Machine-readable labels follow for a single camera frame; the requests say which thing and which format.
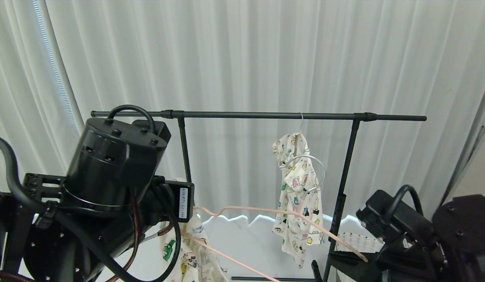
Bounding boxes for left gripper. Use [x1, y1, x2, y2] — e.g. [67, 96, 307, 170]
[148, 179, 195, 235]

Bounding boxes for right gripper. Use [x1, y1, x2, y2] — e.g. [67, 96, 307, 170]
[373, 239, 446, 282]

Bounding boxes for cream printed garment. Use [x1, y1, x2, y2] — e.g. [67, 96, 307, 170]
[272, 132, 324, 269]
[160, 211, 232, 282]

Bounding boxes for white laundry basket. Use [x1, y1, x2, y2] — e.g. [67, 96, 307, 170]
[335, 232, 385, 253]

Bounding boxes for black clothes rack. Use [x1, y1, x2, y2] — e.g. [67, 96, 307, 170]
[91, 110, 427, 282]

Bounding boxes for white curtain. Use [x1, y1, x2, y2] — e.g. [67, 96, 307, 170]
[0, 0, 485, 235]

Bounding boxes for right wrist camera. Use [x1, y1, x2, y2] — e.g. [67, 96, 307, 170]
[356, 184, 436, 251]

